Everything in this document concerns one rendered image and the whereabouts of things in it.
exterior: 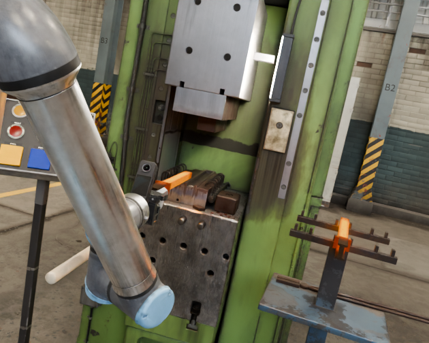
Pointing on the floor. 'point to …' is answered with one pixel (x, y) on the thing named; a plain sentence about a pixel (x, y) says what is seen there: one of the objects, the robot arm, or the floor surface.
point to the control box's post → (33, 258)
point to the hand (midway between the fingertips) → (160, 186)
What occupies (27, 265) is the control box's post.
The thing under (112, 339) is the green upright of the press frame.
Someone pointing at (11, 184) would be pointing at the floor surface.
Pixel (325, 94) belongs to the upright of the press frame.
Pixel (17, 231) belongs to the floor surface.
